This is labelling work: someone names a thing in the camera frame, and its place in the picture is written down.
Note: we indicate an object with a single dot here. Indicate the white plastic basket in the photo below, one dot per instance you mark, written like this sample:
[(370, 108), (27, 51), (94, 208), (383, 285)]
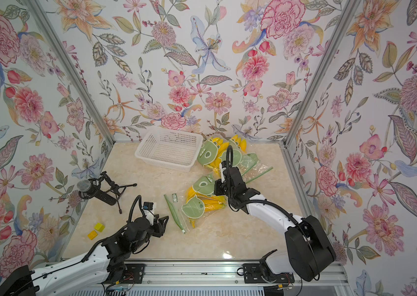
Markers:
[(171, 149)]

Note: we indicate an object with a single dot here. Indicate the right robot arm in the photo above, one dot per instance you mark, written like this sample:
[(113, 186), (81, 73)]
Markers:
[(308, 248)]

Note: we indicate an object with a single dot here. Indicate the yellow block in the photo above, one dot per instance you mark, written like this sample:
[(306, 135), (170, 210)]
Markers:
[(99, 227), (92, 235)]

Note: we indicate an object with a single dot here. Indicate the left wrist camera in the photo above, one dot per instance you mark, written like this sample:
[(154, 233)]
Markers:
[(148, 212)]

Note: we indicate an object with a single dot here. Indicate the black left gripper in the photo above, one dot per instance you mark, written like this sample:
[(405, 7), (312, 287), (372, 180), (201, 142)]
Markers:
[(160, 226)]

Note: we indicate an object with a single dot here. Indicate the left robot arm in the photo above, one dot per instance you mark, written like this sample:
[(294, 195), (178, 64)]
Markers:
[(105, 261)]

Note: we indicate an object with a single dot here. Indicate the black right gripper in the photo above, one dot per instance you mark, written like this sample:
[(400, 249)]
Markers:
[(219, 183)]

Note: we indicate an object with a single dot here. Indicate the black microphone on tripod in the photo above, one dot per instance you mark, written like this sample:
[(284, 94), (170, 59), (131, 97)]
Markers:
[(104, 189)]

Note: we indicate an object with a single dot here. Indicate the zip-top bag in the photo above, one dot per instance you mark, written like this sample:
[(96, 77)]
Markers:
[(213, 153), (193, 206), (249, 164)]

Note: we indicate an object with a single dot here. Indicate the aluminium front rail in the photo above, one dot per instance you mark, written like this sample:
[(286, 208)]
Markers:
[(218, 273)]

